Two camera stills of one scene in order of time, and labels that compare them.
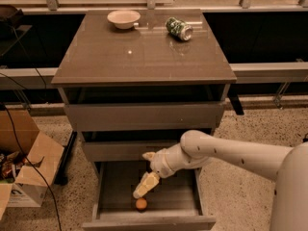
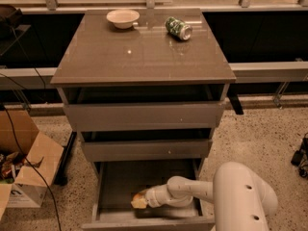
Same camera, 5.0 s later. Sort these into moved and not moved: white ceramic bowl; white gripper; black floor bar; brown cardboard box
Moved: white gripper
Not moved: white ceramic bowl; black floor bar; brown cardboard box
